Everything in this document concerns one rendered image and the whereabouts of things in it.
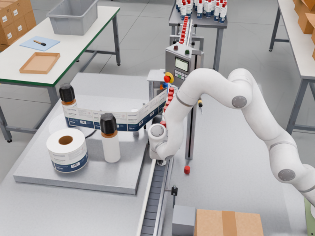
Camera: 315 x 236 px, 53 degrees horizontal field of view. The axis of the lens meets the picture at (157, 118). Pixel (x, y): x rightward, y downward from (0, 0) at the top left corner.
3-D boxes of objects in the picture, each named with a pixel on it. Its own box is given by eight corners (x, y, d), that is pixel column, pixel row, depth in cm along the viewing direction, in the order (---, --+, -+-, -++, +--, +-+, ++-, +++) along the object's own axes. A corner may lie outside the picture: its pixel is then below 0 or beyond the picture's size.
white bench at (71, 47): (75, 58, 468) (65, 3, 419) (124, 63, 455) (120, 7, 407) (0, 144, 320) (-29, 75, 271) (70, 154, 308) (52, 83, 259)
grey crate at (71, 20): (69, 15, 384) (66, -4, 370) (101, 17, 379) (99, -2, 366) (49, 35, 337) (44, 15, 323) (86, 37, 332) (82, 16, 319)
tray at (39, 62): (35, 55, 300) (34, 51, 298) (60, 56, 298) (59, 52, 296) (19, 73, 274) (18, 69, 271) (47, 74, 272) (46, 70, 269)
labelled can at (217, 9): (218, 22, 342) (221, 2, 330) (213, 22, 342) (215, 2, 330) (218, 20, 347) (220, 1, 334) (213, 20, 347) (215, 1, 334)
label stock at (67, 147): (92, 166, 175) (88, 147, 166) (54, 177, 169) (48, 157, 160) (84, 143, 189) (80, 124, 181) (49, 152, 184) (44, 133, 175)
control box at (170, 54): (176, 75, 173) (177, 42, 161) (201, 86, 163) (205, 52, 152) (163, 82, 167) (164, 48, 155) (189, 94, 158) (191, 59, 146)
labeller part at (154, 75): (150, 70, 207) (150, 69, 207) (167, 71, 206) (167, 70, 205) (146, 81, 196) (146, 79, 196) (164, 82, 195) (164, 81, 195)
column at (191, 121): (185, 153, 189) (191, 49, 148) (192, 154, 189) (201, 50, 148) (184, 158, 186) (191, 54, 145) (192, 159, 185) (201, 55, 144)
